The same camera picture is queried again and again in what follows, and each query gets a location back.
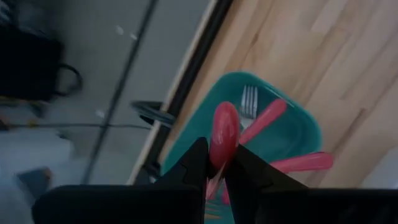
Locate coiled black cable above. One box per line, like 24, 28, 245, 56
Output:
51, 63, 85, 98

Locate teal plastic bin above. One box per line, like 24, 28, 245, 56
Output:
160, 70, 323, 224

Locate black aluminium table frame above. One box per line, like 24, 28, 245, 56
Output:
133, 0, 234, 187

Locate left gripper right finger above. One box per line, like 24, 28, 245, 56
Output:
224, 144, 398, 224

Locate black floor equipment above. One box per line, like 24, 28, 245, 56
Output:
0, 24, 65, 102

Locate red-handled silver fork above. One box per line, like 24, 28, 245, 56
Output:
238, 84, 259, 131
238, 98, 288, 146
269, 151, 335, 174
205, 101, 241, 206

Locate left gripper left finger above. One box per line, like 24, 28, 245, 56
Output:
32, 136, 210, 224

